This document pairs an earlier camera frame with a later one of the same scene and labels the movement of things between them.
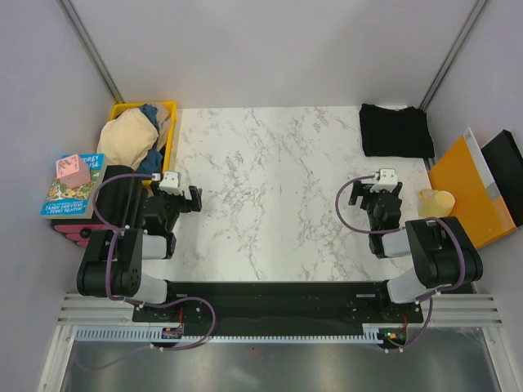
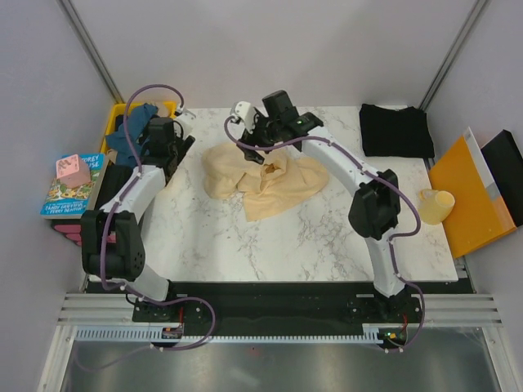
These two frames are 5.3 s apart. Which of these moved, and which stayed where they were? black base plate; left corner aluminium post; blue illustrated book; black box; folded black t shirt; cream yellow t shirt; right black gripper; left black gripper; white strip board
Moved: right black gripper; cream yellow t shirt; left black gripper
Stayed: black box; folded black t shirt; black base plate; blue illustrated book; white strip board; left corner aluminium post
